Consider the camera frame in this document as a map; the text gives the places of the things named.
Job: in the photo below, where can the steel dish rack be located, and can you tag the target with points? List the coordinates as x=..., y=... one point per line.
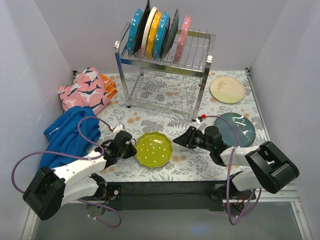
x=161, y=84

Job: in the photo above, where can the beige plate with sprig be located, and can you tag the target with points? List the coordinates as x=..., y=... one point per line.
x=227, y=90

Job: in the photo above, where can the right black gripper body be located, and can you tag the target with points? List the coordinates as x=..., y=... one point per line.
x=189, y=139

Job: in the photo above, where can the black square plate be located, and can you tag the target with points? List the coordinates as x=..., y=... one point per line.
x=141, y=27

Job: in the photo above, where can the pink dotted plate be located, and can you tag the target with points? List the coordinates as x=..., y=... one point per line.
x=182, y=38

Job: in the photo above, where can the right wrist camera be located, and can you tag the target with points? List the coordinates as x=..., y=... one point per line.
x=201, y=125

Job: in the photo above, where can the aluminium frame rail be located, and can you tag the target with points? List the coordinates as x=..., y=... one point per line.
x=287, y=194

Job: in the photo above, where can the blue dotted plate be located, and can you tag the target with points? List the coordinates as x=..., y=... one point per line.
x=133, y=30
x=161, y=35

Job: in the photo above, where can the dark green brown plate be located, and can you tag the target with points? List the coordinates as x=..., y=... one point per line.
x=171, y=34

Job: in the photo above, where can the lime green dotted plate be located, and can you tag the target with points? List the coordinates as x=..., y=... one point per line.
x=154, y=149

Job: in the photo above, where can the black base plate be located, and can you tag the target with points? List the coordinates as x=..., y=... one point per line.
x=167, y=195

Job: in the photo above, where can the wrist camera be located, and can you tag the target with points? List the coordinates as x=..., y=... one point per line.
x=201, y=125
x=118, y=128

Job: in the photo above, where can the pink whale pattern cloth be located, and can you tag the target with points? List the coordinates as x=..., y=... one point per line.
x=88, y=90

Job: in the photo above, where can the floral table mat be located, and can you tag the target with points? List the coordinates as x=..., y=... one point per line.
x=185, y=164

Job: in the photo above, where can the blue fleece cloth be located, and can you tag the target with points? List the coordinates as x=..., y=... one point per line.
x=63, y=134

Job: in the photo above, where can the orange dotted plate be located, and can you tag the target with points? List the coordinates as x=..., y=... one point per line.
x=152, y=34

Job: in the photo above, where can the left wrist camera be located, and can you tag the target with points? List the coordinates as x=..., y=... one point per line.
x=118, y=128

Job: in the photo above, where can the leftmost blue dotted plate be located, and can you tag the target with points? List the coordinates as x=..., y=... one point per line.
x=133, y=30

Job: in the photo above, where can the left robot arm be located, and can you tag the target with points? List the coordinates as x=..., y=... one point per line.
x=52, y=188

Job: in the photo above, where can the cream white plate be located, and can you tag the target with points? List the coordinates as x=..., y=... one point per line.
x=146, y=31

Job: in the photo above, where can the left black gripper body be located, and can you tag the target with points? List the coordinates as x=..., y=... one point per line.
x=127, y=146

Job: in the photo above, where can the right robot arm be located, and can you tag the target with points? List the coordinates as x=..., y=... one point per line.
x=270, y=168

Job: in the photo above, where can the orange cloth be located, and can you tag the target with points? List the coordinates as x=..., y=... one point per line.
x=110, y=86

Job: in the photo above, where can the teal floral plate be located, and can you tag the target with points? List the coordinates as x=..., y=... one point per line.
x=245, y=133

